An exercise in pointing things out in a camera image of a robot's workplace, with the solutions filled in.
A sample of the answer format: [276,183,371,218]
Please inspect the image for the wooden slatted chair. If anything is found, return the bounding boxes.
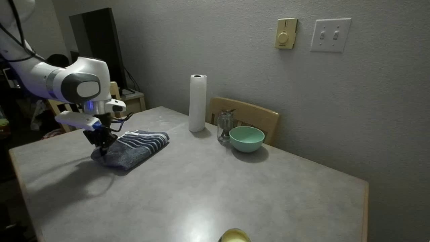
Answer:
[49,81,127,132]

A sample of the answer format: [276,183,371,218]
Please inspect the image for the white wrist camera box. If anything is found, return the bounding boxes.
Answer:
[55,110,102,130]

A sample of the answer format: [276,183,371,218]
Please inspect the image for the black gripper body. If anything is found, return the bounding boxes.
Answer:
[84,114,117,146]

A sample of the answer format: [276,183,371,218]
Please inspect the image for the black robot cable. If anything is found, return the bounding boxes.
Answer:
[106,113,132,133]

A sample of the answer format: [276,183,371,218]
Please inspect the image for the white double light switch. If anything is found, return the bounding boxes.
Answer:
[311,17,352,54]

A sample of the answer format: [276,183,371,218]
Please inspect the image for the mint green bowl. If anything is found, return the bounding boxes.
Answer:
[230,126,265,153]

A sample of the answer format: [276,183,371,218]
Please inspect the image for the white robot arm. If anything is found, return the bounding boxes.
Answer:
[0,0,127,155]

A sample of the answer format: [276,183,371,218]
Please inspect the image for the white paper towel roll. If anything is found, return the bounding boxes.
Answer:
[188,74,207,133]

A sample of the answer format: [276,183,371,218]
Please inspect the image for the yellow candle jar lid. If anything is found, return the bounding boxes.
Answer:
[218,228,250,242]

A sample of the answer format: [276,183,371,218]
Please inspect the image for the blue striped towel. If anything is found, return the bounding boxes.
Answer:
[92,130,170,172]

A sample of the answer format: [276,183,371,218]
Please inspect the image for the clear glass jar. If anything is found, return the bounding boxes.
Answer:
[218,109,234,144]

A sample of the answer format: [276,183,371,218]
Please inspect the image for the beige wall thermostat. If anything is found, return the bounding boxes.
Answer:
[276,17,299,50]

